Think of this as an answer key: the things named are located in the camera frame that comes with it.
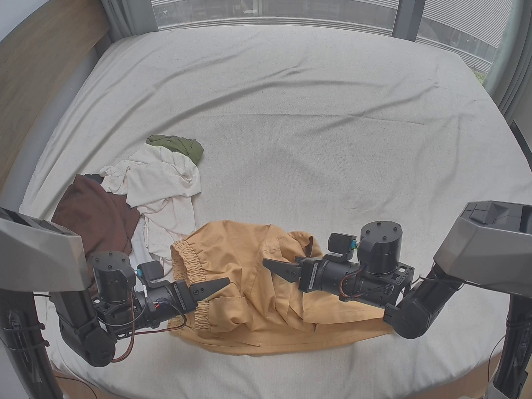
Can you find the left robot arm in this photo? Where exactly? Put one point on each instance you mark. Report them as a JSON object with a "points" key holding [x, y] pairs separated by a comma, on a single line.
{"points": [[37, 252]]}

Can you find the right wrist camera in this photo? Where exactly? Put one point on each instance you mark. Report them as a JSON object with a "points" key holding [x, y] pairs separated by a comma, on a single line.
{"points": [[341, 242]]}

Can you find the tan shorts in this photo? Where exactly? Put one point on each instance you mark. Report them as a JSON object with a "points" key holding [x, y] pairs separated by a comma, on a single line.
{"points": [[241, 272]]}

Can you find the cream garment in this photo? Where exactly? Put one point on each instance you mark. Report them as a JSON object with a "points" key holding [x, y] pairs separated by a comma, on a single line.
{"points": [[162, 185]]}

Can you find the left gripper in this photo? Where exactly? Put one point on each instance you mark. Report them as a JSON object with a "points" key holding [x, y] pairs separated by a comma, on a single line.
{"points": [[166, 299]]}

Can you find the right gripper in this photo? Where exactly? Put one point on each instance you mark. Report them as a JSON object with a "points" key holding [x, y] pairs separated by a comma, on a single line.
{"points": [[332, 279]]}

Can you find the brown garment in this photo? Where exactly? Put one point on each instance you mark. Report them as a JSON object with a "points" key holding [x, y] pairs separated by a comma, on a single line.
{"points": [[95, 218]]}

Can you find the green garment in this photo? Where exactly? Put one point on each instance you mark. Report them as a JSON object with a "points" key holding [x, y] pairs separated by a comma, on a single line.
{"points": [[183, 146]]}

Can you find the black garment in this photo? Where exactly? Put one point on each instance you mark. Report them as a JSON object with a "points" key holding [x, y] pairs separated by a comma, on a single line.
{"points": [[93, 178]]}

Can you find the bed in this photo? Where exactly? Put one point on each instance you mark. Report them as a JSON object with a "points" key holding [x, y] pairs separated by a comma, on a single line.
{"points": [[311, 139]]}

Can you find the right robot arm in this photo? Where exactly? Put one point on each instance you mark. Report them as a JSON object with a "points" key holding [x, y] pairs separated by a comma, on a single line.
{"points": [[478, 243]]}

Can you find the grey-green curtain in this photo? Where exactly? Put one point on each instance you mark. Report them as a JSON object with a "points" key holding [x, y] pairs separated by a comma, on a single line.
{"points": [[120, 2], [511, 56]]}

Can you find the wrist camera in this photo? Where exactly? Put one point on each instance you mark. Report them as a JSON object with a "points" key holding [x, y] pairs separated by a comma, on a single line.
{"points": [[341, 242], [150, 270]]}

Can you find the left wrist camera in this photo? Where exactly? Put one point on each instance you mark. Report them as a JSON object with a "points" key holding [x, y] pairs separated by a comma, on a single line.
{"points": [[150, 270]]}

